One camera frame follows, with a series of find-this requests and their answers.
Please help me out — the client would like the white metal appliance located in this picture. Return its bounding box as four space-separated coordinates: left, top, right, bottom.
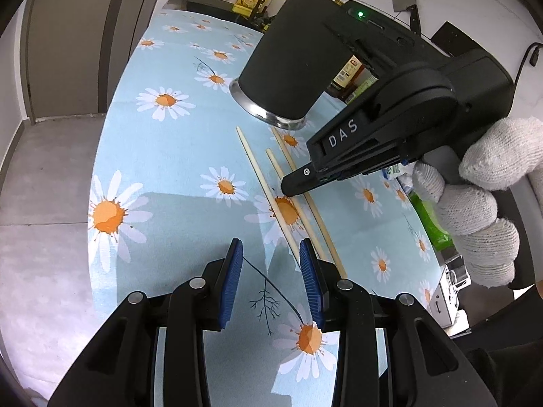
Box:
428 253 472 332

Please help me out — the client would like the daisy print tablecloth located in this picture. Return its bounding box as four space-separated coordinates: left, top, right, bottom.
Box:
87 8 434 407

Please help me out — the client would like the green packet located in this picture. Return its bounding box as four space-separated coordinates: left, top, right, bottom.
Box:
408 192 455 252

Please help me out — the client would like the dark kitchen sink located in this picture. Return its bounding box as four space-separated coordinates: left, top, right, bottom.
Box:
169 0 272 31

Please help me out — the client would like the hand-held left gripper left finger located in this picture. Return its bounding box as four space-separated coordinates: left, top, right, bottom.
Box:
49 238 244 407

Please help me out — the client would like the dark sauce bottle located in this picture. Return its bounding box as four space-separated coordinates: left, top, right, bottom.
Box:
326 55 366 103

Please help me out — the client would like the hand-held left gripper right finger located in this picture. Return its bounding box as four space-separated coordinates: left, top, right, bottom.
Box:
299 238 497 407

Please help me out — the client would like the green label bottle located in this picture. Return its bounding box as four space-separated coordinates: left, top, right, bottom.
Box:
345 72 379 105

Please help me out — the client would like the person's right hand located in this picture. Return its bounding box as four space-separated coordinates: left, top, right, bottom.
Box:
413 116 543 288

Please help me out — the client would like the grey door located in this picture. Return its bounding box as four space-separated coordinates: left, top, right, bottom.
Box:
19 0 172 124

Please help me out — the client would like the person's dark clothing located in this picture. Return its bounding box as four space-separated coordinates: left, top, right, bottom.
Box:
460 311 543 395

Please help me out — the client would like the black utensil holder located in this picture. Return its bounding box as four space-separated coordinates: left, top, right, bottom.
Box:
229 0 354 131

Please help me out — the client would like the white and blue carton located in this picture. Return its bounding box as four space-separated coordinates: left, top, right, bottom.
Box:
381 164 415 188

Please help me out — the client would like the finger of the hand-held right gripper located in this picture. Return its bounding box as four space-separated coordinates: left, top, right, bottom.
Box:
281 159 409 198

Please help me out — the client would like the black cable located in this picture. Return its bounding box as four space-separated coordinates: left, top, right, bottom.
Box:
512 41 543 91

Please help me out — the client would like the black flat wall panel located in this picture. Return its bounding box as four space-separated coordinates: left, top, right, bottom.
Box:
429 21 487 59

